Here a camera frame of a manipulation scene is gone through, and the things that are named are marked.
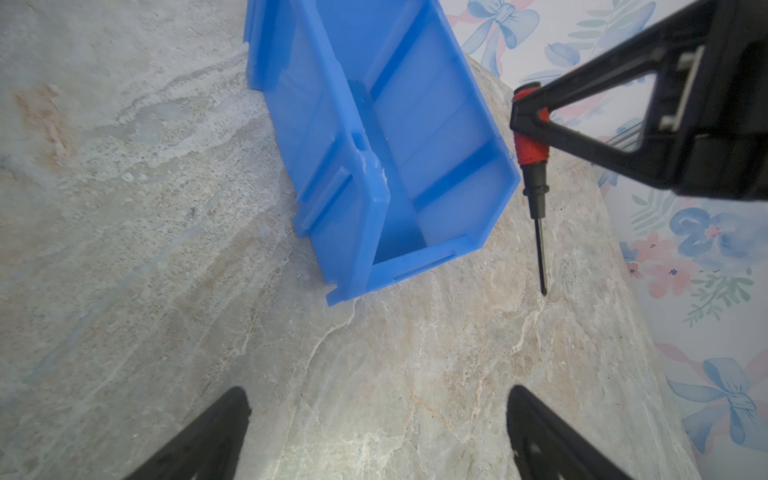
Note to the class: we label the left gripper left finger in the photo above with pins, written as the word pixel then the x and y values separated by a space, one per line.
pixel 208 448

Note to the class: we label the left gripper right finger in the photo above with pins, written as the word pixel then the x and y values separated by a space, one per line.
pixel 546 447

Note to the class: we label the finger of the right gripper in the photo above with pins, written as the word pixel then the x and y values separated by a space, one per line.
pixel 619 91

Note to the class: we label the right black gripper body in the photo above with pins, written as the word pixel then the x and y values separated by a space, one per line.
pixel 724 126

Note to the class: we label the red black screwdriver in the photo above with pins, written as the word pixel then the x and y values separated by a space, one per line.
pixel 532 157

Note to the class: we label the blue plastic storage bin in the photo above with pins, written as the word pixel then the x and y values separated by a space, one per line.
pixel 397 163

